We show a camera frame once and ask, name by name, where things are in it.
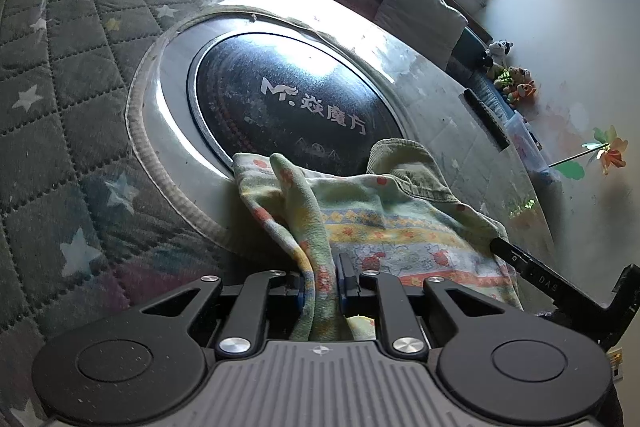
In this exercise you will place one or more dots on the floral patterned child garment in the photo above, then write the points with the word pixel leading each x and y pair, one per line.
pixel 399 217

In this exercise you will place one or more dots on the black induction cooktop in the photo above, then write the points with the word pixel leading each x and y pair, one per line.
pixel 239 79

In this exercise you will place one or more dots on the colourful paper pinwheel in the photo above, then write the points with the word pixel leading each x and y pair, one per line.
pixel 606 148

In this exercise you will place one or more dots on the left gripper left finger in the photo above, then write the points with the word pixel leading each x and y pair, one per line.
pixel 266 307

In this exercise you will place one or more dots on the black white plush toy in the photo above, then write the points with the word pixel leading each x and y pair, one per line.
pixel 498 50

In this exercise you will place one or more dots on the grey quilted star tablecloth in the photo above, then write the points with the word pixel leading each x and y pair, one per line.
pixel 85 232

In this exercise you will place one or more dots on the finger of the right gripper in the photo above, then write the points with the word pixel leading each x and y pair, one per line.
pixel 521 261

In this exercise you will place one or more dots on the clear plastic storage box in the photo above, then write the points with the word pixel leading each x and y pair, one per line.
pixel 525 144

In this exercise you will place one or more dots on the orange green plush toys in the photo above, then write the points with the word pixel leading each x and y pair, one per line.
pixel 516 85

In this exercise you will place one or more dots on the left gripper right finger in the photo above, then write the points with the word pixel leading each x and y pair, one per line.
pixel 381 296

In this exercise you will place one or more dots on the grey cushion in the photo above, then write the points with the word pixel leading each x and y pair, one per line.
pixel 431 27

